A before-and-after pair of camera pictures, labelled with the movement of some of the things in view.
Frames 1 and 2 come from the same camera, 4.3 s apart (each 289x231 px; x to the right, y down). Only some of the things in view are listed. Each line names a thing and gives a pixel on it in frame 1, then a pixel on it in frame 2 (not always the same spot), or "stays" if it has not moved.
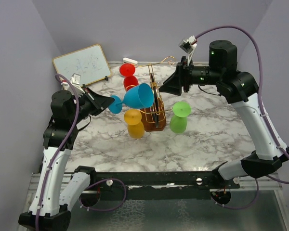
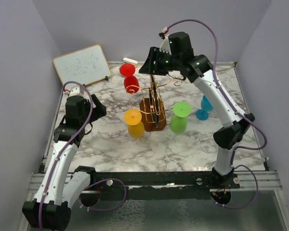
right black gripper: (180, 78) -> (150, 67)
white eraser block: (128, 60) stays
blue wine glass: (140, 96) -> (202, 114)
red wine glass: (127, 70) stays
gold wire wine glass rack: (154, 118) stays
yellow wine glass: (135, 128) stays
